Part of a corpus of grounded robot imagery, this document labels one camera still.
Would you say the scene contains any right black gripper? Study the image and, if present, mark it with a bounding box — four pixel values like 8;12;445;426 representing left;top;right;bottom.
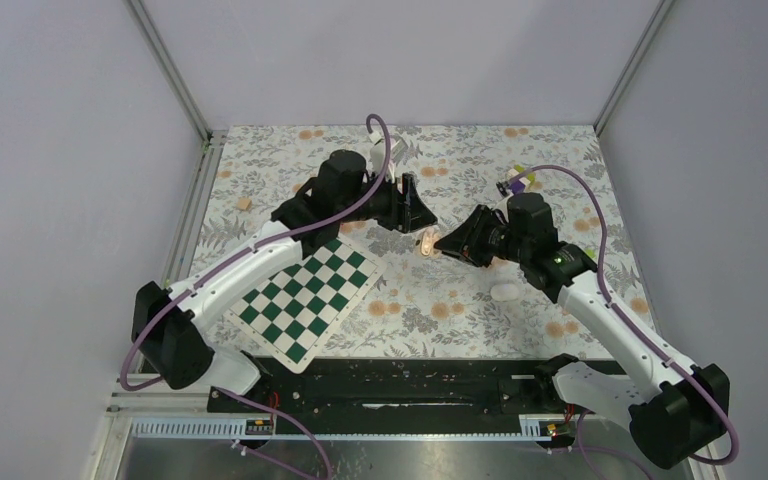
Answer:
434;204;530;268

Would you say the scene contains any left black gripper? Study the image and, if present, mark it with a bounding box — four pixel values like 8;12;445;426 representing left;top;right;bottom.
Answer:
338;168;437;234

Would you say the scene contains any beige earbud charging case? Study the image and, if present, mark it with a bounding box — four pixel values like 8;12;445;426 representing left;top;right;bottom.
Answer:
418;227;441;258

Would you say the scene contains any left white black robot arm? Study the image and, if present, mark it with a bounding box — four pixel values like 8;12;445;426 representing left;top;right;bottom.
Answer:
129;150;437;411

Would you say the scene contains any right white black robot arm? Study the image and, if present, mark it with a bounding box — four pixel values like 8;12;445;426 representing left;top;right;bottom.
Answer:
435;193;730;469

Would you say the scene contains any floral patterned table mat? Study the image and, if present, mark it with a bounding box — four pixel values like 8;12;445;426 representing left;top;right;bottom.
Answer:
190;125;652;359

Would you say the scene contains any purple block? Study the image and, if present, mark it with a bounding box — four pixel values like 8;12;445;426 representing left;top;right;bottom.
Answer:
508;182;527;195

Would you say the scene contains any lime green block far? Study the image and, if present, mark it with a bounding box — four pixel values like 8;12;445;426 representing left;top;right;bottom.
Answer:
513;168;536;185

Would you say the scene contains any tan wooden block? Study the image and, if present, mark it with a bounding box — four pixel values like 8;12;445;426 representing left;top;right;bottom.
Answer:
236;197;252;211

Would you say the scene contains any green white chessboard mat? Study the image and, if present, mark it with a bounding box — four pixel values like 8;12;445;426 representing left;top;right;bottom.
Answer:
223;236;385;374

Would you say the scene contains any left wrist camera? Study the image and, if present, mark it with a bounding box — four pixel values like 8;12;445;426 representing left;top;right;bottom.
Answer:
368;132;395;181

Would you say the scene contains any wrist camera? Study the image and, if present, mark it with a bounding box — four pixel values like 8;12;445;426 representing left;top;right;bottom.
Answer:
496;176;516;198
368;132;395;181

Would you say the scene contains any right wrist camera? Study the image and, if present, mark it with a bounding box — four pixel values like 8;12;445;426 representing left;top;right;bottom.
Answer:
496;176;516;198

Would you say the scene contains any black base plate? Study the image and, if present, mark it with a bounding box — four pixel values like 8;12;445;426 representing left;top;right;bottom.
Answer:
140;357;667;437

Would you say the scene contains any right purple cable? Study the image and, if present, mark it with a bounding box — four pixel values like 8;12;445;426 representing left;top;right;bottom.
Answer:
506;164;740;480

